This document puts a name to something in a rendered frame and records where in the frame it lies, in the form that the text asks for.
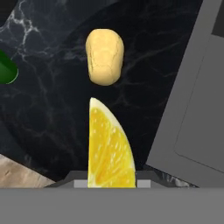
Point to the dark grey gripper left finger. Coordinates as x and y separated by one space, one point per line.
78 180

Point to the yellow lemon wedge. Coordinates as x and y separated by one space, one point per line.
108 151

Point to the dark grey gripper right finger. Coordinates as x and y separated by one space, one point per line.
143 180

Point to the pale yellow potato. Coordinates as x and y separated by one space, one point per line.
104 57

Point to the green cup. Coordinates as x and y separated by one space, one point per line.
6 69

